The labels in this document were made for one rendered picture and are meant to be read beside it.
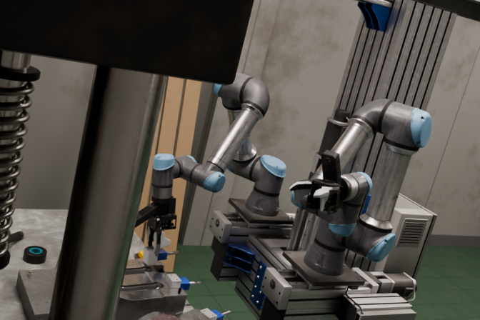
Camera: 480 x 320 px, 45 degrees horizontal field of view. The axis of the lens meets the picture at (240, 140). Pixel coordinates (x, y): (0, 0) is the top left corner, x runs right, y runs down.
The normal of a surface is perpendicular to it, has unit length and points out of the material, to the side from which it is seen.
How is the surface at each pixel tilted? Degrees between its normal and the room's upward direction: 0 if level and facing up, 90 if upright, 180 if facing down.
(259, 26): 90
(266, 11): 90
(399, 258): 90
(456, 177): 90
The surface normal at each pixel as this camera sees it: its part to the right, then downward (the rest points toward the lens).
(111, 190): 0.23, 0.28
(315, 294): 0.43, 0.31
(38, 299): 0.24, -0.94
